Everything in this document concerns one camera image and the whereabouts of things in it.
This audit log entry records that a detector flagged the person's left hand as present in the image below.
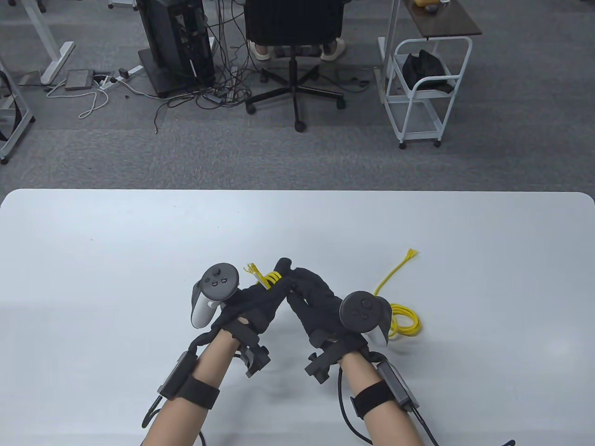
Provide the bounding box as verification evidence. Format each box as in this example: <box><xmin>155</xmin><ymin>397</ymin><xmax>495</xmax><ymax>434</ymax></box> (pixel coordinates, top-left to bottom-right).
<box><xmin>210</xmin><ymin>258</ymin><xmax>299</xmax><ymax>335</ymax></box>

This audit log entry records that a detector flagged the person's right hand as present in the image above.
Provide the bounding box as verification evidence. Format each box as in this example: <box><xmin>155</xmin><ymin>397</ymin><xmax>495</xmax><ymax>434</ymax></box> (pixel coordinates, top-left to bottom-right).
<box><xmin>286</xmin><ymin>267</ymin><xmax>370</xmax><ymax>357</ymax></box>

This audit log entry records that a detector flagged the yellow rope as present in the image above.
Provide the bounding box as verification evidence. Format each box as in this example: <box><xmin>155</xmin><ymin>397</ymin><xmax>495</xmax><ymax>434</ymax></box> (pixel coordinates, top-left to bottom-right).
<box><xmin>244</xmin><ymin>249</ymin><xmax>421</xmax><ymax>338</ymax></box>

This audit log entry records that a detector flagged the person's right forearm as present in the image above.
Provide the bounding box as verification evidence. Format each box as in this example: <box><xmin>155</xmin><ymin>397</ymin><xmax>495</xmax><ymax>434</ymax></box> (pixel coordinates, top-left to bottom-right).
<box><xmin>342</xmin><ymin>351</ymin><xmax>426</xmax><ymax>446</ymax></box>

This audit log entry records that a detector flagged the person's left forearm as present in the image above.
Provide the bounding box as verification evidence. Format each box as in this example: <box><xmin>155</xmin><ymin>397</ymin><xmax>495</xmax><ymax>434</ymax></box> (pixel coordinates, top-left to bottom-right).
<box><xmin>142</xmin><ymin>332</ymin><xmax>240</xmax><ymax>446</ymax></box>

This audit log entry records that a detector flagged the grey handheld controller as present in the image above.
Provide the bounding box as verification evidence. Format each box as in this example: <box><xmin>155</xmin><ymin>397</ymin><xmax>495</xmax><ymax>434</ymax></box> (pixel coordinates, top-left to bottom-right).
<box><xmin>191</xmin><ymin>263</ymin><xmax>241</xmax><ymax>329</ymax></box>
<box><xmin>339</xmin><ymin>291</ymin><xmax>392</xmax><ymax>347</ymax></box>

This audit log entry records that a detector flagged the black wrist sensor box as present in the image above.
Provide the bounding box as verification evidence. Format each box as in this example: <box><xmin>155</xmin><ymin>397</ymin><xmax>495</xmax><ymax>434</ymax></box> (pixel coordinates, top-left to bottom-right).
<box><xmin>157</xmin><ymin>351</ymin><xmax>220</xmax><ymax>410</ymax></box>
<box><xmin>350</xmin><ymin>361</ymin><xmax>420</xmax><ymax>420</ymax></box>

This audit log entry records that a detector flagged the white rolling cart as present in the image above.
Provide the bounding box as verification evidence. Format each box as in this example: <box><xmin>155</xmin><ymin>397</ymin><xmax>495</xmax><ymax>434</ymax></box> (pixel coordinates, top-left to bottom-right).
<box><xmin>384</xmin><ymin>36</ymin><xmax>474</xmax><ymax>150</ymax></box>

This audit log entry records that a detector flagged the black bag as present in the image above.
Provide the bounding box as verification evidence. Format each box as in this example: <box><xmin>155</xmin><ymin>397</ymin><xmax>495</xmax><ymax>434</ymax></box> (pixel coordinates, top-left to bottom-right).
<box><xmin>402</xmin><ymin>49</ymin><xmax>459</xmax><ymax>95</ymax></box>

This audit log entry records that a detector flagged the white power strip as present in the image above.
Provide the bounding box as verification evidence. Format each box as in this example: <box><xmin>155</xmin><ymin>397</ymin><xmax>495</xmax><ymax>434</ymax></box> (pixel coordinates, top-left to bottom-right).
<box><xmin>95</xmin><ymin>65</ymin><xmax>145</xmax><ymax>90</ymax></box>

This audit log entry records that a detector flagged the black computer tower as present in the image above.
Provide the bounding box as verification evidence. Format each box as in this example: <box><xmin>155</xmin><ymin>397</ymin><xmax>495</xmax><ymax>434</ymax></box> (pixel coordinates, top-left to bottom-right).
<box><xmin>138</xmin><ymin>0</ymin><xmax>217</xmax><ymax>99</ymax></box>

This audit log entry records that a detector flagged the grey flat floor box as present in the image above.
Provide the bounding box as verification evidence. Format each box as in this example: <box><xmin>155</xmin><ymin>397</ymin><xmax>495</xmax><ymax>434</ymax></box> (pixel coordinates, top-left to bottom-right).
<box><xmin>64</xmin><ymin>69</ymin><xmax>95</xmax><ymax>91</ymax></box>

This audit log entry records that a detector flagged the black office chair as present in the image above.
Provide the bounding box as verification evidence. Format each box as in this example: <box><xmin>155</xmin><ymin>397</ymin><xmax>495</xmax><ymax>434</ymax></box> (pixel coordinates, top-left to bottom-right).
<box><xmin>243</xmin><ymin>0</ymin><xmax>347</xmax><ymax>133</ymax></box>

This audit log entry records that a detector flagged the white utility cart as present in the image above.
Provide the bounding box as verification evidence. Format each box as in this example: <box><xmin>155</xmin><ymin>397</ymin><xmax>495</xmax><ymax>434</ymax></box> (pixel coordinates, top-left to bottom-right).
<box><xmin>376</xmin><ymin>0</ymin><xmax>483</xmax><ymax>105</ymax></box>

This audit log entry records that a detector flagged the white desk leg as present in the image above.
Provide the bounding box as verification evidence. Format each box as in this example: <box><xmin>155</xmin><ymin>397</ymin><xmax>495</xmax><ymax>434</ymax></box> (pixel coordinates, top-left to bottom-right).
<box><xmin>18</xmin><ymin>0</ymin><xmax>76</xmax><ymax>85</ymax></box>

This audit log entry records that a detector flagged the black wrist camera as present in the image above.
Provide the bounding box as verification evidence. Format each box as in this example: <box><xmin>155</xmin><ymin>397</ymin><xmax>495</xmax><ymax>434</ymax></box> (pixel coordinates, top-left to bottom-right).
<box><xmin>223</xmin><ymin>323</ymin><xmax>272</xmax><ymax>378</ymax></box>
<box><xmin>304</xmin><ymin>332</ymin><xmax>344</xmax><ymax>384</ymax></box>

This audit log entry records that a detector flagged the black glove cable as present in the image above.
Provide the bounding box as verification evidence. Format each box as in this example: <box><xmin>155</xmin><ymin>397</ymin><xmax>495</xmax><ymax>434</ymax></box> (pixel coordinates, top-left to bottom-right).
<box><xmin>336</xmin><ymin>367</ymin><xmax>516</xmax><ymax>446</ymax></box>
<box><xmin>139</xmin><ymin>397</ymin><xmax>206</xmax><ymax>446</ymax></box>

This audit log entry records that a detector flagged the tangle of black cables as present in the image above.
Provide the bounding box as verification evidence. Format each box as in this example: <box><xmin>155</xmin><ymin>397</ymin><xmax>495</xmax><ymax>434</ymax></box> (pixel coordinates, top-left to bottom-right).
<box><xmin>152</xmin><ymin>0</ymin><xmax>262</xmax><ymax>135</ymax></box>

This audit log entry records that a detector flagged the black floor cable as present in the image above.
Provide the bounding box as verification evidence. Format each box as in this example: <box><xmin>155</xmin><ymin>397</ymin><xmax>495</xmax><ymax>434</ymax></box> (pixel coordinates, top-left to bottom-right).
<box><xmin>336</xmin><ymin>69</ymin><xmax>372</xmax><ymax>89</ymax></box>

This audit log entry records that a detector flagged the white cable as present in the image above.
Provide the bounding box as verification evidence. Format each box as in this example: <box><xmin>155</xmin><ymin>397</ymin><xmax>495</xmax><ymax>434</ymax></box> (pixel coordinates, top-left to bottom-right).
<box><xmin>45</xmin><ymin>77</ymin><xmax>110</xmax><ymax>119</ymax></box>

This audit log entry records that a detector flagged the white metal frame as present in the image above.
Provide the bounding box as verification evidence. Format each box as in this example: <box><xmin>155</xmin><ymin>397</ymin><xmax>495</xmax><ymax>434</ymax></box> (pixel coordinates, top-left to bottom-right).
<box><xmin>0</xmin><ymin>58</ymin><xmax>37</xmax><ymax>164</ymax></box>

